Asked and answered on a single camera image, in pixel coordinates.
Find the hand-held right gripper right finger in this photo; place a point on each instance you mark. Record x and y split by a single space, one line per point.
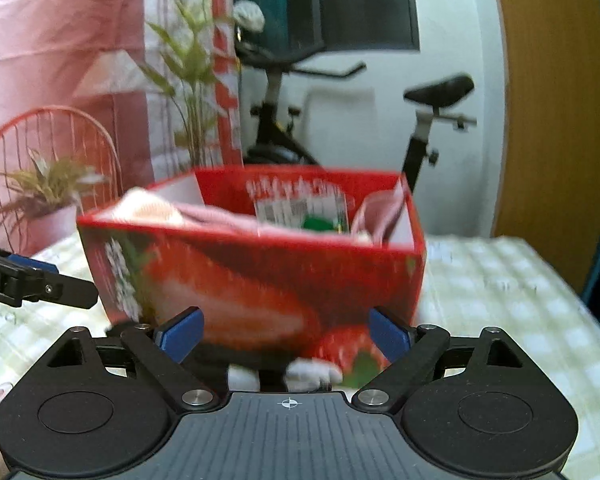
387 335

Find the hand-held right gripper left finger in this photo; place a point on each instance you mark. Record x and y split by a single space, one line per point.
180 335

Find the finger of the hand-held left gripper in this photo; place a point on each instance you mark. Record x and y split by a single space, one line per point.
30 263
65 292

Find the red strawberry print box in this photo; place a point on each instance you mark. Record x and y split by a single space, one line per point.
240 285

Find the cream towel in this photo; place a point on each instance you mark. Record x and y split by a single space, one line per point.
147 207

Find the pink cloth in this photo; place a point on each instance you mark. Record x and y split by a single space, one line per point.
380 210

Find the green mesh net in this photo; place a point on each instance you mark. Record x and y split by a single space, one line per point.
317 223

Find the green checked bunny tablecloth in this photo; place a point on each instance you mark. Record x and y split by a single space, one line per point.
480 300

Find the red printed backdrop cloth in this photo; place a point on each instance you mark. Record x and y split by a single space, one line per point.
55 60

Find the black exercise bike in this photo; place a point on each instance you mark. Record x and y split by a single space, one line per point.
270 130

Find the orange wooden door panel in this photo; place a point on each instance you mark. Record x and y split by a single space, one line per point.
555 110

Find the dark framed window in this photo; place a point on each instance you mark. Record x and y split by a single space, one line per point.
360 5

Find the teal curtain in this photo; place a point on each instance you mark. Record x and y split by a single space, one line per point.
282 5

